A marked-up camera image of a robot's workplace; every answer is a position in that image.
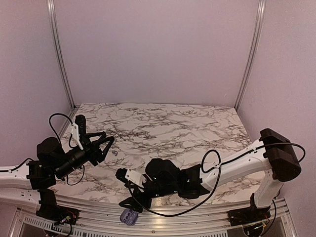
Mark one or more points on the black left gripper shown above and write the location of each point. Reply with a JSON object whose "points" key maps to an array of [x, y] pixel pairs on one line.
{"points": [[94, 157]]}

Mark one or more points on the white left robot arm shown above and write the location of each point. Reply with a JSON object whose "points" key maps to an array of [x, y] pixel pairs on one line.
{"points": [[30, 181]]}

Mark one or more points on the aluminium front rail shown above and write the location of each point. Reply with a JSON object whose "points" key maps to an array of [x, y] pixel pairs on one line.
{"points": [[100, 219]]}

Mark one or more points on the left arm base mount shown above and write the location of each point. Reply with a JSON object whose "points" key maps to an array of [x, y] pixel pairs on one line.
{"points": [[58, 213]]}

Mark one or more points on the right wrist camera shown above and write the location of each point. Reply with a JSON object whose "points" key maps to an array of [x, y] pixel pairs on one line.
{"points": [[129, 175]]}

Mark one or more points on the aluminium frame post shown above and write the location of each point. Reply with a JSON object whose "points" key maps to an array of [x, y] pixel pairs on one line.
{"points": [[259, 20], [58, 51]]}

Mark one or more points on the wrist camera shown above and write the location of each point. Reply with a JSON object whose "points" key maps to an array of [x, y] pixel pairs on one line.
{"points": [[129, 175], [78, 129]]}

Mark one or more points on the purple earbud charging case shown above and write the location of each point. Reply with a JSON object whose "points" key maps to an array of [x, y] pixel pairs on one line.
{"points": [[129, 217]]}

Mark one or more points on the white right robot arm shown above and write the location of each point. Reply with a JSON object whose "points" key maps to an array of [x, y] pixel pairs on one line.
{"points": [[272, 153]]}

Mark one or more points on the right aluminium frame post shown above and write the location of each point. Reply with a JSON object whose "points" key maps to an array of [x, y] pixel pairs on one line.
{"points": [[259, 20]]}

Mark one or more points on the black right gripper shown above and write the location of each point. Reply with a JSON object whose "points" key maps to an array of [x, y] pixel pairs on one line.
{"points": [[136, 206]]}

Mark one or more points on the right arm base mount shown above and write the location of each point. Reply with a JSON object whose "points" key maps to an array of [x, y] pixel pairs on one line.
{"points": [[247, 215]]}

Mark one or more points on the left aluminium frame post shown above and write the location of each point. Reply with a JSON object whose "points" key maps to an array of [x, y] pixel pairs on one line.
{"points": [[58, 51]]}

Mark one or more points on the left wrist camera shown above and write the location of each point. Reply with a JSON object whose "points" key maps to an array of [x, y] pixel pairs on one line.
{"points": [[78, 129]]}

